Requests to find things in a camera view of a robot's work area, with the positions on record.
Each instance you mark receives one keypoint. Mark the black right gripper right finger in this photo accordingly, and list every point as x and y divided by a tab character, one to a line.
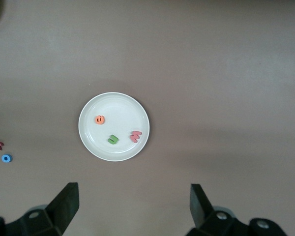
204	216

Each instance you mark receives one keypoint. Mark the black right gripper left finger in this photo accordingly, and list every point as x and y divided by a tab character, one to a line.
61	211

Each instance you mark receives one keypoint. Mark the green foam letter u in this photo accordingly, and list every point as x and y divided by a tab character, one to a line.
113	141

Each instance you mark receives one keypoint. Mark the orange foam letter e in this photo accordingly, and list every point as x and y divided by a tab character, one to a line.
98	120

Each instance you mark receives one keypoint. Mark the pink foam letter w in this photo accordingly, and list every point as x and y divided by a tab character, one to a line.
135	136

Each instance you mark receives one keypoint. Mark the blue foam letter o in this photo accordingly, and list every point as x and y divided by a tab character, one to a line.
3	158

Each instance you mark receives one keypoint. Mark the beige round plate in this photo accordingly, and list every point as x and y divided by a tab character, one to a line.
120	108

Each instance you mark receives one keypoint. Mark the brown table cover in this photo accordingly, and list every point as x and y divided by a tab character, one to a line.
211	73

